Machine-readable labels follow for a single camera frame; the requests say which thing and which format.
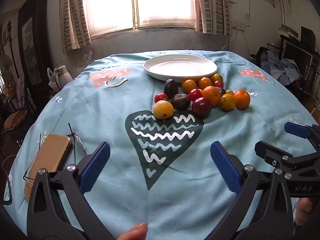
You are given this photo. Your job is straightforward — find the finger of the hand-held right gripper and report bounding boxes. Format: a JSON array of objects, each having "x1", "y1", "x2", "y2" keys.
[
  {"x1": 254, "y1": 141, "x2": 320, "y2": 179},
  {"x1": 284, "y1": 122, "x2": 320, "y2": 153}
]

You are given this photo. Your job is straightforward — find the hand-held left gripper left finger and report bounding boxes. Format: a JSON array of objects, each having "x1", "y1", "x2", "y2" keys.
[{"x1": 27, "y1": 141, "x2": 118, "y2": 240}]

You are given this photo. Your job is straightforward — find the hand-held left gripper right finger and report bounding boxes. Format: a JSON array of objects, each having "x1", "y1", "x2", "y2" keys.
[{"x1": 207, "y1": 141, "x2": 294, "y2": 240}]

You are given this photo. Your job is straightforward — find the dark red plum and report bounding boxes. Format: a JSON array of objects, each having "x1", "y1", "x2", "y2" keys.
[{"x1": 191, "y1": 97, "x2": 212, "y2": 118}]

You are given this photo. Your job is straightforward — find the yellow orange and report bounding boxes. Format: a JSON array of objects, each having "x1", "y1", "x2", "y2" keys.
[
  {"x1": 153, "y1": 100, "x2": 174, "y2": 120},
  {"x1": 220, "y1": 93, "x2": 236, "y2": 112}
]

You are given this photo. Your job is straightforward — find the wrinkled dark passion fruit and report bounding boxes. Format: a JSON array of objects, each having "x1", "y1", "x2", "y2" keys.
[{"x1": 171, "y1": 94, "x2": 191, "y2": 111}]

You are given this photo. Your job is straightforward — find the small red tomato with stem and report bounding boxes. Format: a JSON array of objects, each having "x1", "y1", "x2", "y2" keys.
[{"x1": 154, "y1": 92, "x2": 168, "y2": 103}]

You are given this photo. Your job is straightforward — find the white plate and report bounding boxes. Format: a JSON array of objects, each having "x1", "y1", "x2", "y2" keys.
[{"x1": 143, "y1": 54, "x2": 217, "y2": 82}]

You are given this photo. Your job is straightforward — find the person's right hand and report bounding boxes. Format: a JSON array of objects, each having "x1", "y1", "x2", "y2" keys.
[{"x1": 293, "y1": 197, "x2": 316, "y2": 227}]

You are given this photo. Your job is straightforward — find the person's left hand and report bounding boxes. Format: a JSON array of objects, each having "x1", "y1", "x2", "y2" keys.
[{"x1": 117, "y1": 222, "x2": 148, "y2": 240}]

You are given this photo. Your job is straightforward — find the grey fabric strip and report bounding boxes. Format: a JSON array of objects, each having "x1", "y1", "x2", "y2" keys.
[{"x1": 71, "y1": 132, "x2": 87, "y2": 155}]

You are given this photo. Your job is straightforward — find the brown glasses case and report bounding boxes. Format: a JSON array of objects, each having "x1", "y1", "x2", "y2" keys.
[{"x1": 24, "y1": 133, "x2": 73, "y2": 197}]

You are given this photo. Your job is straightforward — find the blue clothes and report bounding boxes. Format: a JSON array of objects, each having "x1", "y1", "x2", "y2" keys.
[{"x1": 260, "y1": 50, "x2": 302, "y2": 85}]

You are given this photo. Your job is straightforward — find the blue printed tablecloth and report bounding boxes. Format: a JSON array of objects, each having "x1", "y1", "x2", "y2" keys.
[{"x1": 4, "y1": 50, "x2": 320, "y2": 240}]

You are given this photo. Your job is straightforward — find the dark monitor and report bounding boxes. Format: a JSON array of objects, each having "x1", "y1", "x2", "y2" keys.
[{"x1": 282, "y1": 41, "x2": 314, "y2": 68}]

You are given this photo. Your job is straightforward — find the brown cushion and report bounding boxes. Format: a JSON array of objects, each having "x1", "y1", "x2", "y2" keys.
[{"x1": 2, "y1": 110, "x2": 28, "y2": 133}]

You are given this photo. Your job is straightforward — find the black speaker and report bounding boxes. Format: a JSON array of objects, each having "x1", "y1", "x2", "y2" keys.
[{"x1": 300, "y1": 26, "x2": 316, "y2": 49}]

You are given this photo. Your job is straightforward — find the white plastic bag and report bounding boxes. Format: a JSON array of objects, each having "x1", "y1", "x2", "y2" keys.
[{"x1": 47, "y1": 67, "x2": 62, "y2": 90}]

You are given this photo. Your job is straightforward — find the white thermos jug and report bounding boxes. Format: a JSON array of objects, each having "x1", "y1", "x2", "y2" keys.
[{"x1": 54, "y1": 65, "x2": 73, "y2": 88}]

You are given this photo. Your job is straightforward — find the dark wooden cabinet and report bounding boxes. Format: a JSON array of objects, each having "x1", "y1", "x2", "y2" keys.
[{"x1": 17, "y1": 0, "x2": 53, "y2": 100}]

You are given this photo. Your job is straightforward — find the checked curtain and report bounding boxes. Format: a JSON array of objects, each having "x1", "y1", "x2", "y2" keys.
[
  {"x1": 60, "y1": 0, "x2": 92, "y2": 54},
  {"x1": 194, "y1": 0, "x2": 230, "y2": 36}
]

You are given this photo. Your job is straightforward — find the bright window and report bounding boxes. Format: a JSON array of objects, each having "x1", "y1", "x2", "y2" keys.
[{"x1": 82, "y1": 0, "x2": 198, "y2": 39}]

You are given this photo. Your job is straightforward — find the thin wire eyeglasses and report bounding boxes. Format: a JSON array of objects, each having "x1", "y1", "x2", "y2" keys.
[{"x1": 23, "y1": 123, "x2": 77, "y2": 182}]

